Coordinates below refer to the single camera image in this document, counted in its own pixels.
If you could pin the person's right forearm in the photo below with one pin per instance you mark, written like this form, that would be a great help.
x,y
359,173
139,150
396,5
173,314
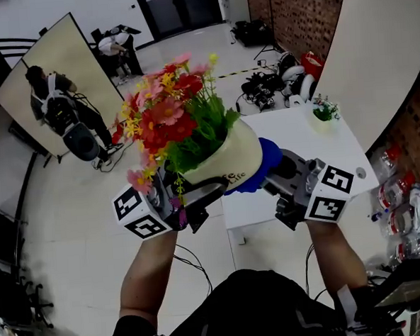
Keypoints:
x,y
337,255

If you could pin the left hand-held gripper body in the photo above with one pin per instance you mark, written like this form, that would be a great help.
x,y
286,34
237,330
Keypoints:
x,y
134,204

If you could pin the person's torso in black clothing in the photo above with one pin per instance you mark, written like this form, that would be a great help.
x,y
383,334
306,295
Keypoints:
x,y
257,310

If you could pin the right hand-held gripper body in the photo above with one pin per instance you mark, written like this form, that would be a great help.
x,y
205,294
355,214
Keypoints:
x,y
333,179

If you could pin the person's left forearm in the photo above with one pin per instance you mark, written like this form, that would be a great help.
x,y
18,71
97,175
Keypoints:
x,y
145,274

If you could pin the black white backpack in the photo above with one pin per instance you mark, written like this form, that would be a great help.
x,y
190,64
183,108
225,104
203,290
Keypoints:
x,y
61,112

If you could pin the white board panel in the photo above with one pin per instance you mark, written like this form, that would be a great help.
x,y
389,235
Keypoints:
x,y
373,47

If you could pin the yellow partition screen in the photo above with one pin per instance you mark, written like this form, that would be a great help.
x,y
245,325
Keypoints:
x,y
57,56

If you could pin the blue cloth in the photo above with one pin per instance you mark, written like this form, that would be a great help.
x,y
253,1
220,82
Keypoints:
x,y
271,154

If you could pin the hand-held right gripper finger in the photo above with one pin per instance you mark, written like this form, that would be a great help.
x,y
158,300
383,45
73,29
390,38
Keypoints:
x,y
280,188
300,161

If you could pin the black office chair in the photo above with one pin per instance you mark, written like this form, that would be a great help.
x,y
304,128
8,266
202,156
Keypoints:
x,y
12,303

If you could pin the red pink flower pot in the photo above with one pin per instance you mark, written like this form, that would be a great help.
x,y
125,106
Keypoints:
x,y
237,151

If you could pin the black double door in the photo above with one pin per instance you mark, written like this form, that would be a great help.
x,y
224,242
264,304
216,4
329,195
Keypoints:
x,y
186,9

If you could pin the small blue-capped bottle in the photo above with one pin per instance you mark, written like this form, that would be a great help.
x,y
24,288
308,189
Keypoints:
x,y
376,216

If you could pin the white table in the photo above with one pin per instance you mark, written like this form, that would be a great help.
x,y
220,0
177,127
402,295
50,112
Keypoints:
x,y
336,145

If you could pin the black chest-mounted screen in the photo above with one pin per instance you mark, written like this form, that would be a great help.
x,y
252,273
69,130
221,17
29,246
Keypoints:
x,y
408,283

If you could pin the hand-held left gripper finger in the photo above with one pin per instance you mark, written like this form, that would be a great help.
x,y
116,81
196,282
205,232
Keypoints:
x,y
208,192

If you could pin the small potted plant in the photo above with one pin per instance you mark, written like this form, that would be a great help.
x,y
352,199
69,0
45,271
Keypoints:
x,y
322,125

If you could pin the red bag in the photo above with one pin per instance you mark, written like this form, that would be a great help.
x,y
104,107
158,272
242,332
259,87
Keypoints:
x,y
312,67

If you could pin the large clear water bottle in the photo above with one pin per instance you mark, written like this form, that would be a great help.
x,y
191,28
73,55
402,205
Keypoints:
x,y
399,219
410,249
396,189
387,160

